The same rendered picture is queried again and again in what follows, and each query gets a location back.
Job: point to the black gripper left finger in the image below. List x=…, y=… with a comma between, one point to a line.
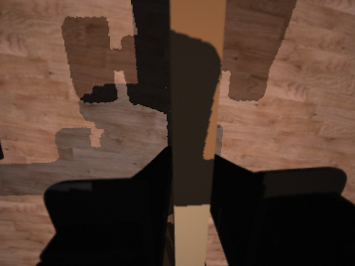
x=144, y=198

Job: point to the long tan wooden rail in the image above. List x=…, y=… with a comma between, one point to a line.
x=196, y=30

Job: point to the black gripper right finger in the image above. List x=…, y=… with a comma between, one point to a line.
x=240, y=198

